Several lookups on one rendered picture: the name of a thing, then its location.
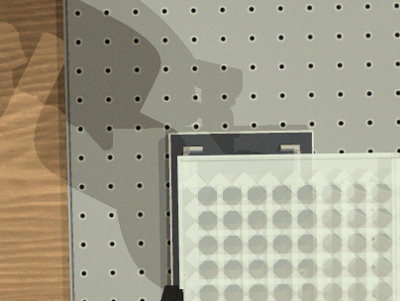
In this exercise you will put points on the grey perforated base plate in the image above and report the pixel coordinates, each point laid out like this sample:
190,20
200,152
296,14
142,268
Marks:
136,70

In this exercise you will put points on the white multi-well plate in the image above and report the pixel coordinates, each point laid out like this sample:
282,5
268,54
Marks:
231,250

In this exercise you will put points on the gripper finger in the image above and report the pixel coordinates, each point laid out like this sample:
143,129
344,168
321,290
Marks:
172,293

